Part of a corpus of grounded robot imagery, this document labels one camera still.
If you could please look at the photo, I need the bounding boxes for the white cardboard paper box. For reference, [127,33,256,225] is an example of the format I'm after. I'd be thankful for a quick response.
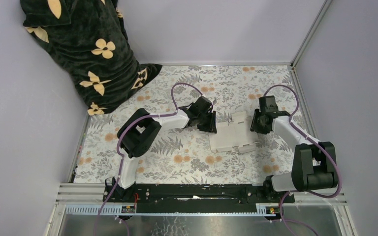
[209,111,259,153]

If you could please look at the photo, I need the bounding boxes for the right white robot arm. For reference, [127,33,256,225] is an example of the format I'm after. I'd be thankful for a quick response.
[250,96,339,203]

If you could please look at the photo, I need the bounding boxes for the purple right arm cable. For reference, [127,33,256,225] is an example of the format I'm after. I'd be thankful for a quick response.
[264,84,341,236]

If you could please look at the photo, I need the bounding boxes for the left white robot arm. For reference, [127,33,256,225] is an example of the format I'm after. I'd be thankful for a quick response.
[112,95,217,202]

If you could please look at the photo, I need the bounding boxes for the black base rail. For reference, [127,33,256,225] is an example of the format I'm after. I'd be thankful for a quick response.
[103,183,287,204]

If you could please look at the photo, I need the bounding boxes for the black floral plush blanket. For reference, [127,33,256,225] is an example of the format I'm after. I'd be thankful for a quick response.
[20,0,162,116]

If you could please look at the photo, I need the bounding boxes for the floral patterned table cloth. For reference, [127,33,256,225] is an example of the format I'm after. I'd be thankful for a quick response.
[74,65,307,184]

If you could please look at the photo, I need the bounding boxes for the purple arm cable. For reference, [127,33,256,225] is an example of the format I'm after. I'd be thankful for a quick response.
[264,84,341,236]
[97,82,206,216]

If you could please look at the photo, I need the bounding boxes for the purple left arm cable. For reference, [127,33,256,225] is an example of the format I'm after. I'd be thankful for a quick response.
[97,82,206,216]

